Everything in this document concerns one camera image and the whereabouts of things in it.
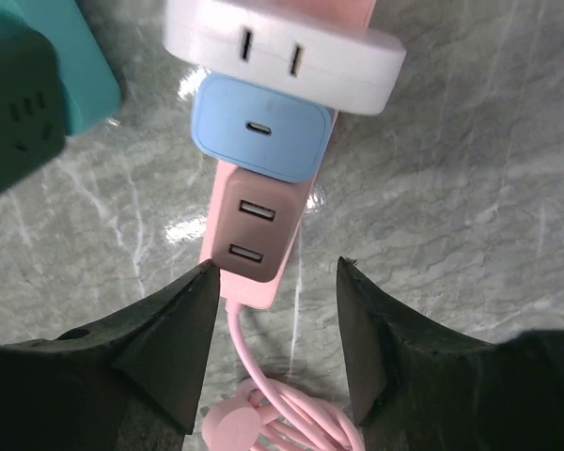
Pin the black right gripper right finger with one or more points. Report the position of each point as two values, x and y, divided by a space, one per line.
415 384

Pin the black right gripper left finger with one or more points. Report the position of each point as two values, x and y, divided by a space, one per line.
129 381

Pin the mauve dual usb charger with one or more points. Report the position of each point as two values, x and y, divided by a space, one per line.
256 222

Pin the blue usb charger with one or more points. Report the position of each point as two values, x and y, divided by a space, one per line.
259 129

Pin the white flat plug adapter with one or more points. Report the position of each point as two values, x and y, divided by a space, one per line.
321 51

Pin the dark green cube adapter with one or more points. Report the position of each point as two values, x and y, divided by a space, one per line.
32 106

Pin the teal triangular power strip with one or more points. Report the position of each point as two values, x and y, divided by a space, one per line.
91 90

